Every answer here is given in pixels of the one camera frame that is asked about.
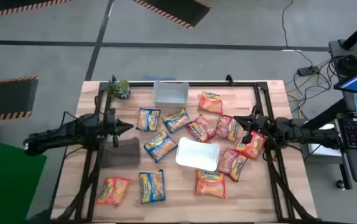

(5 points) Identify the black power adapter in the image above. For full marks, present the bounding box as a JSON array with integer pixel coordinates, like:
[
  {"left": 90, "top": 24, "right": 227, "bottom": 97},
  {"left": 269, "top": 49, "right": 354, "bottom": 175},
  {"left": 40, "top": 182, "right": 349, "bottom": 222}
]
[{"left": 297, "top": 65, "right": 319, "bottom": 77}]

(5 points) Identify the yellow floor cable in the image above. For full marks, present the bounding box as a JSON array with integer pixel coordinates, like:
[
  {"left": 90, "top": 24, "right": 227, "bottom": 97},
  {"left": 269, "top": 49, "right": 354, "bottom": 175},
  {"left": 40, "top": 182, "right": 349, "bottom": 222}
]
[{"left": 285, "top": 58, "right": 332, "bottom": 121}]

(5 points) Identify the black diagonal beam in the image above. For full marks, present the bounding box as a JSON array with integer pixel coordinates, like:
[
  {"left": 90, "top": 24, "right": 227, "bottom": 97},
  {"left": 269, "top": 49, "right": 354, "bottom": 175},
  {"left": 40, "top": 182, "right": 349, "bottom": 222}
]
[{"left": 301, "top": 98, "right": 349, "bottom": 131}]

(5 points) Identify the translucent grey plastic bin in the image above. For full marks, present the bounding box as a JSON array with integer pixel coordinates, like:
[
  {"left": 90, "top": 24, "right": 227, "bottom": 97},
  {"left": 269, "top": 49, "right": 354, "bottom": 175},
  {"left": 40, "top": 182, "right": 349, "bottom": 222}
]
[{"left": 152, "top": 80, "right": 190, "bottom": 109}]

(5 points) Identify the red Maruchan ramen pack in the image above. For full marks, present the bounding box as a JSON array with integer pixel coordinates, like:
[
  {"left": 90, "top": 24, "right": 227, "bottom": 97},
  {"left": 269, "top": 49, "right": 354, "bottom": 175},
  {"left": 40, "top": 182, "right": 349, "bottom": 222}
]
[
  {"left": 215, "top": 114, "right": 240, "bottom": 142},
  {"left": 185, "top": 114, "right": 216, "bottom": 143},
  {"left": 217, "top": 147, "right": 248, "bottom": 183}
]

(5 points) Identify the black hazard-striped floor mat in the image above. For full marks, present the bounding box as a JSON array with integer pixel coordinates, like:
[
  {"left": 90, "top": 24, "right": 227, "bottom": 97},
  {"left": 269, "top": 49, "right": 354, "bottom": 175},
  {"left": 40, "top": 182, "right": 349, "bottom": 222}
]
[
  {"left": 133, "top": 0, "right": 211, "bottom": 30},
  {"left": 0, "top": 0, "right": 73, "bottom": 20},
  {"left": 0, "top": 75, "right": 39, "bottom": 121}
]

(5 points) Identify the black floor cable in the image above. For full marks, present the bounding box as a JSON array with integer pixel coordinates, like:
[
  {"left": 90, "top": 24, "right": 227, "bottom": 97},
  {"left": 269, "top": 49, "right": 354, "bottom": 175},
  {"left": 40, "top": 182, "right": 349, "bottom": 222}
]
[{"left": 281, "top": 0, "right": 315, "bottom": 68}]

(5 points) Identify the potted succulent plant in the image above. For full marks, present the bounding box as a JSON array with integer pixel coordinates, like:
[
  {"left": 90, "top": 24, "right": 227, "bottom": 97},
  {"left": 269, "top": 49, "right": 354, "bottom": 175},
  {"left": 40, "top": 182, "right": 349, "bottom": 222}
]
[{"left": 104, "top": 79, "right": 131, "bottom": 100}]

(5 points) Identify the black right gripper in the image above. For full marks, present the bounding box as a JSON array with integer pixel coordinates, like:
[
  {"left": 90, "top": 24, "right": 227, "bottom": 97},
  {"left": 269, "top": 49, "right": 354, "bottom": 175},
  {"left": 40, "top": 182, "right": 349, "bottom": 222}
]
[{"left": 233, "top": 113, "right": 274, "bottom": 146}]

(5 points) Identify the white plastic bin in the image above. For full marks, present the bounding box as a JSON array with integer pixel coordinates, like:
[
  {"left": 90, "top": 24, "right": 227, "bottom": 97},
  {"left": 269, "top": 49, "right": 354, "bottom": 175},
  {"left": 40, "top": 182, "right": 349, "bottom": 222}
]
[{"left": 175, "top": 136, "right": 221, "bottom": 172}]

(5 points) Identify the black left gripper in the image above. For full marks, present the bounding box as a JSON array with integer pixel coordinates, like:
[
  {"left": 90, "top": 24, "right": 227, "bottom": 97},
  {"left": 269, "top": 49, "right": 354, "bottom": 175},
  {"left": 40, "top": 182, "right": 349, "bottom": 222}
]
[{"left": 103, "top": 107, "right": 134, "bottom": 149}]

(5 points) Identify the coil of black cable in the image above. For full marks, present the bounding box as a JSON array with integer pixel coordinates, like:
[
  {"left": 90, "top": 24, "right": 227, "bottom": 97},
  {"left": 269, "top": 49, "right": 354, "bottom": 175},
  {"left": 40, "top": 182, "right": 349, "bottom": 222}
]
[{"left": 333, "top": 54, "right": 357, "bottom": 75}]

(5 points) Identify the black aluminium rig frame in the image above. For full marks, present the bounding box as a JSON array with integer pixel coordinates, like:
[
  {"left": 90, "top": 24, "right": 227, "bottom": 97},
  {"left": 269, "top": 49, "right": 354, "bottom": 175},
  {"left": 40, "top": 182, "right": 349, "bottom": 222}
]
[{"left": 49, "top": 74, "right": 322, "bottom": 224}]

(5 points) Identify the white paper sheet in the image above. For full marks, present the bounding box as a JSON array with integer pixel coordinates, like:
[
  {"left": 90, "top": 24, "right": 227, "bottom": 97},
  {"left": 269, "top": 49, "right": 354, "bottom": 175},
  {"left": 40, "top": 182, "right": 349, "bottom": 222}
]
[{"left": 301, "top": 123, "right": 343, "bottom": 157}]

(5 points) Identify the orange Maruchan ramen pack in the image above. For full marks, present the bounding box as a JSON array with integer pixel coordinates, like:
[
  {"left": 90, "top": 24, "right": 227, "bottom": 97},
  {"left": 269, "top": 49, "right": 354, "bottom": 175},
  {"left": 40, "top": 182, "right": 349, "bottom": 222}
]
[
  {"left": 96, "top": 176, "right": 131, "bottom": 208},
  {"left": 234, "top": 130, "right": 267, "bottom": 161},
  {"left": 194, "top": 169, "right": 228, "bottom": 200},
  {"left": 197, "top": 91, "right": 224, "bottom": 116}
]

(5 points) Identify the blue tape strip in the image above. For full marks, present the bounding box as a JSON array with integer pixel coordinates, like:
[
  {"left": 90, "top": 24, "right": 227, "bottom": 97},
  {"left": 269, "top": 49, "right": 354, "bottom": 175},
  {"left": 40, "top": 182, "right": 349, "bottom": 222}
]
[{"left": 143, "top": 75, "right": 177, "bottom": 82}]

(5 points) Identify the green floor panel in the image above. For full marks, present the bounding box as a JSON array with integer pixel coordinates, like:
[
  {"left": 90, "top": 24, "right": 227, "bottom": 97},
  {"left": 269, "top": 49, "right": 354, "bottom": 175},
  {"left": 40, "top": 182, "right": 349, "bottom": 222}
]
[{"left": 0, "top": 135, "right": 47, "bottom": 224}]

